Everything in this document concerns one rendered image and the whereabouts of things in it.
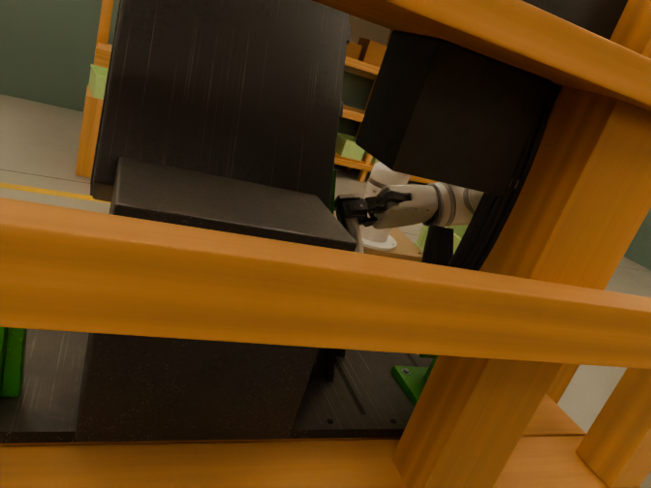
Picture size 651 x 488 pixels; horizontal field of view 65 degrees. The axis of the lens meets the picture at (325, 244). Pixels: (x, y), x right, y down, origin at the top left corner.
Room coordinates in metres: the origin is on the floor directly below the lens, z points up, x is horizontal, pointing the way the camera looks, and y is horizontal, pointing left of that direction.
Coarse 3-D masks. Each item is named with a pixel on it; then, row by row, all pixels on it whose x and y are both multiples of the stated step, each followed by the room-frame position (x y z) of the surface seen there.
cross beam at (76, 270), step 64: (0, 256) 0.32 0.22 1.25; (64, 256) 0.34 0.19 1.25; (128, 256) 0.36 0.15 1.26; (192, 256) 0.38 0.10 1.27; (256, 256) 0.41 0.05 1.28; (320, 256) 0.46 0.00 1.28; (0, 320) 0.32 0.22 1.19; (64, 320) 0.34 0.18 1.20; (128, 320) 0.36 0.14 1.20; (192, 320) 0.39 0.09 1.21; (256, 320) 0.41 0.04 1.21; (320, 320) 0.44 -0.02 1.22; (384, 320) 0.47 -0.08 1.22; (448, 320) 0.50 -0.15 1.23; (512, 320) 0.54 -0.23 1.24; (576, 320) 0.59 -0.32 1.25; (640, 320) 0.64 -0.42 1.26
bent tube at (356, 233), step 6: (336, 198) 0.86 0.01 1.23; (342, 198) 0.85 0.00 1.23; (348, 198) 0.86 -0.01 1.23; (354, 198) 0.87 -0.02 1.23; (336, 204) 0.87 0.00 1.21; (342, 210) 0.86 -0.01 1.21; (342, 216) 0.85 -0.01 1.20; (342, 222) 0.85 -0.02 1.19; (348, 222) 0.84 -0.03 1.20; (354, 222) 0.84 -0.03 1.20; (348, 228) 0.84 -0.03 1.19; (354, 228) 0.84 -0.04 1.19; (354, 234) 0.83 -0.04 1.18; (360, 234) 0.84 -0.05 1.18; (360, 240) 0.83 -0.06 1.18; (360, 246) 0.83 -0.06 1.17; (360, 252) 0.82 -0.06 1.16
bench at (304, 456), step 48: (528, 432) 0.89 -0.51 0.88; (576, 432) 0.95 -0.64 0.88; (0, 480) 0.44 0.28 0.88; (48, 480) 0.46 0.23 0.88; (96, 480) 0.48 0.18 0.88; (144, 480) 0.50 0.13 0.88; (192, 480) 0.52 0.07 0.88; (240, 480) 0.55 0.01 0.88; (288, 480) 0.58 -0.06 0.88; (336, 480) 0.61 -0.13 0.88; (384, 480) 0.64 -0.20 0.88; (528, 480) 0.75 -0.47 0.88; (576, 480) 0.79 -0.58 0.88
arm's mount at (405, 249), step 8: (336, 216) 1.73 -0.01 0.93; (392, 232) 1.74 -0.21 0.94; (400, 232) 1.77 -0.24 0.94; (400, 240) 1.68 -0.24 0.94; (408, 240) 1.71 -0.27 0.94; (368, 248) 1.51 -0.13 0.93; (400, 248) 1.60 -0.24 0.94; (408, 248) 1.63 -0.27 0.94; (416, 248) 1.65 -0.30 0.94; (384, 256) 1.52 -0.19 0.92; (392, 256) 1.53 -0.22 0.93; (400, 256) 1.55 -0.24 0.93; (408, 256) 1.56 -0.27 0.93; (416, 256) 1.57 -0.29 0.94
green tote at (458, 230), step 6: (426, 228) 2.09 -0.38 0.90; (450, 228) 2.17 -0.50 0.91; (456, 228) 2.19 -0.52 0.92; (462, 228) 2.20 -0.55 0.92; (420, 234) 2.11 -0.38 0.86; (426, 234) 2.08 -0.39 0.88; (456, 234) 2.19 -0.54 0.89; (462, 234) 2.20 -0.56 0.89; (420, 240) 2.10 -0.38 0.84; (456, 240) 1.88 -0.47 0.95; (420, 246) 2.08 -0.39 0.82; (456, 246) 1.88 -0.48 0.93
